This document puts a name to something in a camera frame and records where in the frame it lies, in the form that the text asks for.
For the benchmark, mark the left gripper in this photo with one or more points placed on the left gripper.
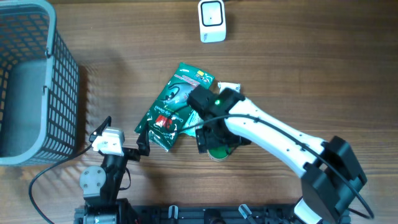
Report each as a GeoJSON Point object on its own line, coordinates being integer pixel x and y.
{"type": "Point", "coordinates": [134, 155]}

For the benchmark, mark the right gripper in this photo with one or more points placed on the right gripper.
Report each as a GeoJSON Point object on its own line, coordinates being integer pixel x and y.
{"type": "Point", "coordinates": [205, 140]}

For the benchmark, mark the green lid jar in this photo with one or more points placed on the green lid jar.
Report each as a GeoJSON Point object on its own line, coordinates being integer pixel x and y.
{"type": "Point", "coordinates": [219, 154]}

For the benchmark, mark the teal tissue pack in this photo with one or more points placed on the teal tissue pack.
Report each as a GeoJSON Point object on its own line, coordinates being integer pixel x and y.
{"type": "Point", "coordinates": [193, 119]}

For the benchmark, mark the green 3M glove package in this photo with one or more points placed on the green 3M glove package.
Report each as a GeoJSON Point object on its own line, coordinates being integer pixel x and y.
{"type": "Point", "coordinates": [170, 112]}

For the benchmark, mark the white blue plaster pack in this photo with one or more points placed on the white blue plaster pack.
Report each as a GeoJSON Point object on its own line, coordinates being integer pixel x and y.
{"type": "Point", "coordinates": [227, 85]}

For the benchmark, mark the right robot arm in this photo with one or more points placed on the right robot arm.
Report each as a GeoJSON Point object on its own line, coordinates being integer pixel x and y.
{"type": "Point", "coordinates": [330, 173]}

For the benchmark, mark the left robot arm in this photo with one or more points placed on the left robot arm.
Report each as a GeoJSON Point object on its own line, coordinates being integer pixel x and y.
{"type": "Point", "coordinates": [101, 184]}

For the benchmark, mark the white barcode scanner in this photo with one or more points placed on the white barcode scanner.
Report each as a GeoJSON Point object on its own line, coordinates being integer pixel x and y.
{"type": "Point", "coordinates": [212, 21]}

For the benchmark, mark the grey plastic mesh basket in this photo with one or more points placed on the grey plastic mesh basket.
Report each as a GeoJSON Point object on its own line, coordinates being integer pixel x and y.
{"type": "Point", "coordinates": [40, 84]}

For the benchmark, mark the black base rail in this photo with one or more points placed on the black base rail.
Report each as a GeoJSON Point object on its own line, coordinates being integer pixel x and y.
{"type": "Point", "coordinates": [268, 214]}

